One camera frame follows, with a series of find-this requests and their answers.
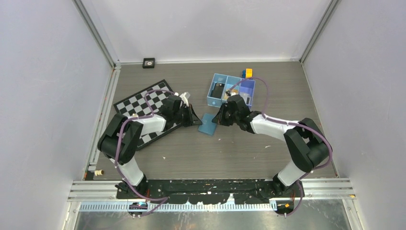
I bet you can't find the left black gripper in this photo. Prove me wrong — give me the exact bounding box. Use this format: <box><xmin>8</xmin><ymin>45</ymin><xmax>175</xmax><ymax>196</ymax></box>
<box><xmin>173</xmin><ymin>103</ymin><xmax>202</xmax><ymax>127</ymax></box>

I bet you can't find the light blue card holder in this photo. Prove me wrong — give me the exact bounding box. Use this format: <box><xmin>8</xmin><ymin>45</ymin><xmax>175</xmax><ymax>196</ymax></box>
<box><xmin>198</xmin><ymin>113</ymin><xmax>217</xmax><ymax>136</ymax></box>

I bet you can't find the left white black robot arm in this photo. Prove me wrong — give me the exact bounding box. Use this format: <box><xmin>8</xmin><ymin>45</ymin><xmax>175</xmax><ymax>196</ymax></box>
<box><xmin>97</xmin><ymin>92</ymin><xmax>202</xmax><ymax>198</ymax></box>

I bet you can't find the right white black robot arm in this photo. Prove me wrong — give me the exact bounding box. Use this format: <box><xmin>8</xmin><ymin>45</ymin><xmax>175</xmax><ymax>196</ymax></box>
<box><xmin>212</xmin><ymin>95</ymin><xmax>332</xmax><ymax>197</ymax></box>

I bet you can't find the black card in tray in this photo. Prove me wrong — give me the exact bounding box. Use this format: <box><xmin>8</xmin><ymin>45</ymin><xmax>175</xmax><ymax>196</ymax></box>
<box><xmin>210</xmin><ymin>82</ymin><xmax>225</xmax><ymax>99</ymax></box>

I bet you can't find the silver card in tray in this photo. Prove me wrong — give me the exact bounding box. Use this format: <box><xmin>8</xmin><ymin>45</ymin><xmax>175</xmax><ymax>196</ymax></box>
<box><xmin>239</xmin><ymin>92</ymin><xmax>252</xmax><ymax>107</ymax></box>

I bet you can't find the blue three-compartment organizer tray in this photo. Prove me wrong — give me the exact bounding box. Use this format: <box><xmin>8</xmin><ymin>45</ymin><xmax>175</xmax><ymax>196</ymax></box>
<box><xmin>206</xmin><ymin>73</ymin><xmax>256</xmax><ymax>108</ymax></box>

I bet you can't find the black white chessboard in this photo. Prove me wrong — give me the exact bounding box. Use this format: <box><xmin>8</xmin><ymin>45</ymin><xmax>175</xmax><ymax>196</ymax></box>
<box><xmin>113</xmin><ymin>80</ymin><xmax>182</xmax><ymax>150</ymax></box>

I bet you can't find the blue yellow toy block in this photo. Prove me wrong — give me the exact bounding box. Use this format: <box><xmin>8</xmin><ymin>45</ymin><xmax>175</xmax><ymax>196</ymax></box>
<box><xmin>241</xmin><ymin>68</ymin><xmax>253</xmax><ymax>79</ymax></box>

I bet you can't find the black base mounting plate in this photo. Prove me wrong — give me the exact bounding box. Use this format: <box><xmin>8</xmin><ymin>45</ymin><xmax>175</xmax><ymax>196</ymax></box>
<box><xmin>116</xmin><ymin>179</ymin><xmax>302</xmax><ymax>205</ymax></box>

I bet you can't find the small black square device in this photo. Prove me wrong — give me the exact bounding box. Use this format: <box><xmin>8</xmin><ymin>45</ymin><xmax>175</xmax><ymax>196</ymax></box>
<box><xmin>142</xmin><ymin>57</ymin><xmax>156</xmax><ymax>69</ymax></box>

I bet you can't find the cream chess piece on floor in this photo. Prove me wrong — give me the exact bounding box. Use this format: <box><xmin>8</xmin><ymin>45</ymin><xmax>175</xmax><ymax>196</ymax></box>
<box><xmin>93</xmin><ymin>170</ymin><xmax>104</xmax><ymax>176</ymax></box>

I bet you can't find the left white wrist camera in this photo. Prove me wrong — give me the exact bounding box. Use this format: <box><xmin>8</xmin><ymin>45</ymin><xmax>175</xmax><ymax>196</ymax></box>
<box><xmin>174</xmin><ymin>92</ymin><xmax>190</xmax><ymax>107</ymax></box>

